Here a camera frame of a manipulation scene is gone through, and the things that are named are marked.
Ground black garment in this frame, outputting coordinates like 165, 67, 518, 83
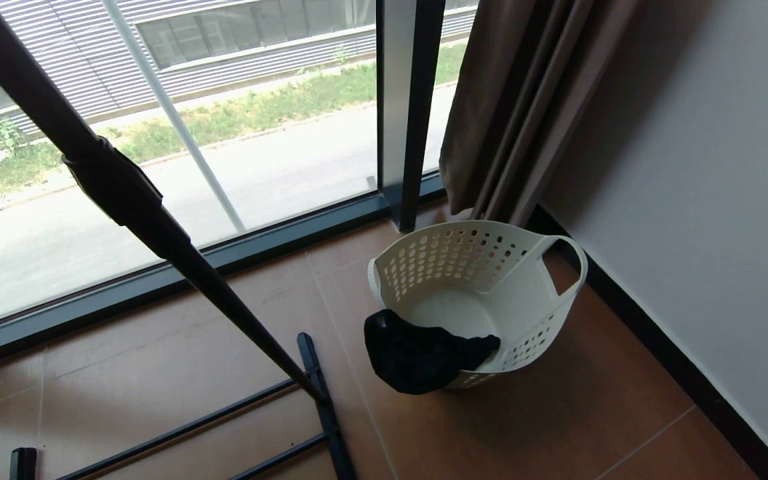
364, 309, 501, 395

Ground white laundry basket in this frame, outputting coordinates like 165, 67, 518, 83
367, 220, 588, 391

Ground black clothes rack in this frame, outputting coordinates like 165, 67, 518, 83
0, 0, 358, 480

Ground brown curtain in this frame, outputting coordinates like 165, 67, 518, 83
439, 0, 639, 227

